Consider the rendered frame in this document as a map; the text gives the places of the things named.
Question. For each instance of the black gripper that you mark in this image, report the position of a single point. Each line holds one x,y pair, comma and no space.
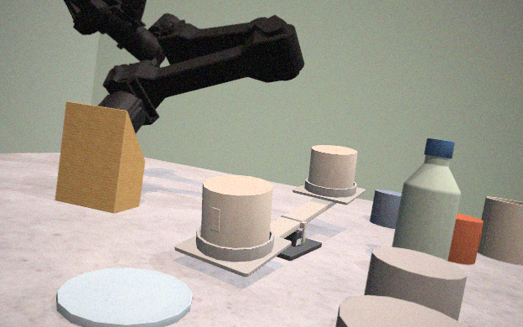
92,15

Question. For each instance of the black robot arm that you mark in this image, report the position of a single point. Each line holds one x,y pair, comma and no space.
265,49

